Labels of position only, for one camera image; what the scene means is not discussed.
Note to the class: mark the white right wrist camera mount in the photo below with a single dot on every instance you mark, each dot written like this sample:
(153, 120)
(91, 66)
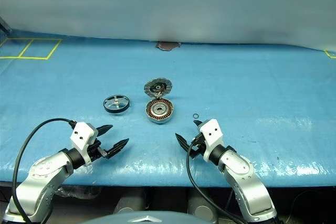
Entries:
(211, 132)

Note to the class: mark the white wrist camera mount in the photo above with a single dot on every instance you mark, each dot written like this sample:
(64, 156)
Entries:
(82, 132)
(211, 132)

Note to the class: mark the silver motor base copper windings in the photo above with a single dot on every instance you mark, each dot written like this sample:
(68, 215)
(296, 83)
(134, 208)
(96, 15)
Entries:
(160, 109)

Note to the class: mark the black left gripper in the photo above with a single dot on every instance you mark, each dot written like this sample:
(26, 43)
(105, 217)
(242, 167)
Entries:
(95, 150)

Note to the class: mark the silver finned motor cover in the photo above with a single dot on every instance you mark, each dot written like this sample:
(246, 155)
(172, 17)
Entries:
(157, 87)

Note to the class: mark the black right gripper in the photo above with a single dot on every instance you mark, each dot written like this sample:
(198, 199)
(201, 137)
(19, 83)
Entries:
(199, 146)

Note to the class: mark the brown patch at table edge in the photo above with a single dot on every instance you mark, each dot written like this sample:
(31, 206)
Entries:
(168, 45)

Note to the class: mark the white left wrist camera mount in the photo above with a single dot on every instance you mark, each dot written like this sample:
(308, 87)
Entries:
(82, 132)

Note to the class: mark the blue plastic table cover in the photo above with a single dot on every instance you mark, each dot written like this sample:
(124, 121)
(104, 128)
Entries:
(236, 90)

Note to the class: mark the crumpled black plastic sheet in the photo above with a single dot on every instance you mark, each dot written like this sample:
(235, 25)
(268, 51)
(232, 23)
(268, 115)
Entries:
(78, 192)

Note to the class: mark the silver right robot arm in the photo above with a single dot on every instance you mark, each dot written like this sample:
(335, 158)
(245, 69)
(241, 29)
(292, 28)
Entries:
(244, 179)

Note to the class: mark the grey robot torso with logo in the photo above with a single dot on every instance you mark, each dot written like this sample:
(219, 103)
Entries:
(147, 218)

